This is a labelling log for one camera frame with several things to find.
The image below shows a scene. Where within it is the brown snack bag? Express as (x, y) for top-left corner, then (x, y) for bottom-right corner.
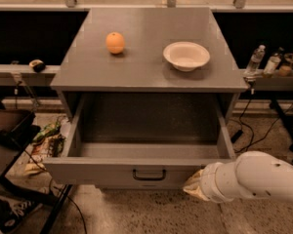
(24, 135), (65, 176)

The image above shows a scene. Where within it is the green snack bag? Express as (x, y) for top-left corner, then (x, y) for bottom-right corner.
(32, 121), (61, 143)

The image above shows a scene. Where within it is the black cart with tray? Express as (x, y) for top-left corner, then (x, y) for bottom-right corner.
(0, 100), (70, 234)

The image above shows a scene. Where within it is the grey drawer cabinet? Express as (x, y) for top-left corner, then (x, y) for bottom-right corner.
(50, 7), (248, 190)

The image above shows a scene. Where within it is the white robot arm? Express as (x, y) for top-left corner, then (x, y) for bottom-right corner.
(183, 151), (293, 203)

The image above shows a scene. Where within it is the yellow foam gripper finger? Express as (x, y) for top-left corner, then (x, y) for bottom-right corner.
(183, 170), (208, 201)

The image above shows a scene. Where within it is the black white sneaker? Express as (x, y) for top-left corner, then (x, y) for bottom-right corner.
(0, 200), (42, 234)

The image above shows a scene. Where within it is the grey top drawer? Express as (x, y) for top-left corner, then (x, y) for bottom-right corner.
(45, 93), (234, 189)

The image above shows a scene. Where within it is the tape measure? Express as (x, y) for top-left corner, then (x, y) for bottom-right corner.
(29, 59), (46, 73)

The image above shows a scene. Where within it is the orange fruit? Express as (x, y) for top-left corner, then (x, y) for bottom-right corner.
(105, 32), (125, 55)

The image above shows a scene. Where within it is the white bowl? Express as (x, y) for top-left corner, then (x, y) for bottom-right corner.
(163, 42), (210, 72)

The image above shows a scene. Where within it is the clear plastic water bottle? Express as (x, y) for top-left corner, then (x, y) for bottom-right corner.
(243, 45), (266, 78)

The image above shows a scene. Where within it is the black top drawer handle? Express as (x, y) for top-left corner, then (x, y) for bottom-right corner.
(132, 170), (166, 181)

